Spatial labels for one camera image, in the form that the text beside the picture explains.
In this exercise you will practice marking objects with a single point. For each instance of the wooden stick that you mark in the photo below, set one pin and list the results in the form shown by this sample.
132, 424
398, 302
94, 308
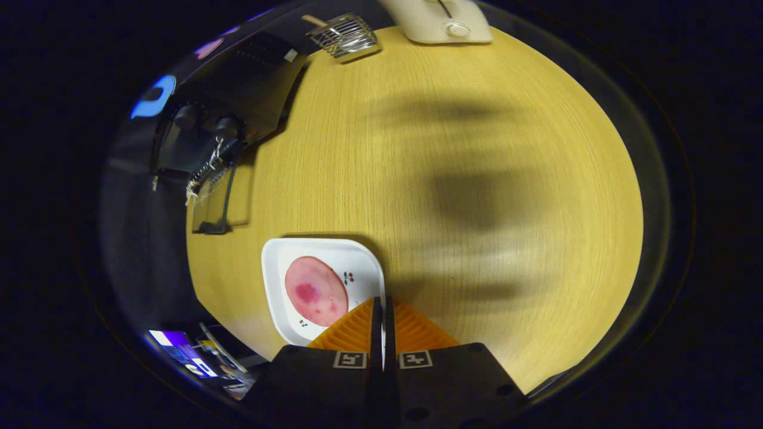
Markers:
313, 19

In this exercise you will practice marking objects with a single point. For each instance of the black toaster oven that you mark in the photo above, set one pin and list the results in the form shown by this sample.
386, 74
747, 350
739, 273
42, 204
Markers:
250, 77

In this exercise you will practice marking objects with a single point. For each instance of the white bread toaster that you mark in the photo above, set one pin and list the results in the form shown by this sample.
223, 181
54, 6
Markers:
429, 24

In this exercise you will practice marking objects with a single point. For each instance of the pink ham slice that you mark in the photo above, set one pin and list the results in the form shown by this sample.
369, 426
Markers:
316, 292

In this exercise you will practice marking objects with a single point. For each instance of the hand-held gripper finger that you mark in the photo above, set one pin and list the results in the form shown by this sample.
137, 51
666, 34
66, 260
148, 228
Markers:
390, 357
376, 357

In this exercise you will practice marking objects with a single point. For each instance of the white food tray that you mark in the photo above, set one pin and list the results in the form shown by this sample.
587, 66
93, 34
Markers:
357, 262

